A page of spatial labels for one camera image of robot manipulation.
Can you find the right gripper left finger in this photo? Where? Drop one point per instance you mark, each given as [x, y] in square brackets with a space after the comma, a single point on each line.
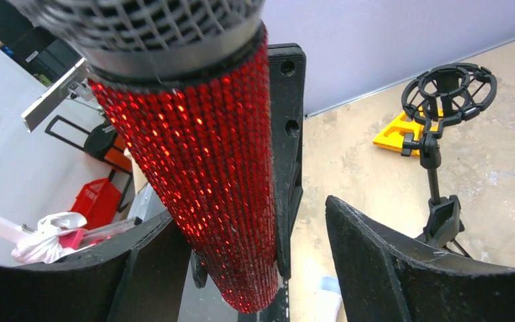
[138, 275]

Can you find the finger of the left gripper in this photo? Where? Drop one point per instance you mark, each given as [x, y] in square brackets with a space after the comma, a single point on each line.
[287, 64]

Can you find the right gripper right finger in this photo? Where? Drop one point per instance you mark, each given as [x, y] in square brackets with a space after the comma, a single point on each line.
[385, 275]

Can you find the red glitter microphone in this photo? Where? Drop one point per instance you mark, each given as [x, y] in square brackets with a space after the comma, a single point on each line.
[186, 85]

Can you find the yellow plastic bracket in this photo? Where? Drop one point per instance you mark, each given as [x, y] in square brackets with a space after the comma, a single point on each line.
[392, 136]

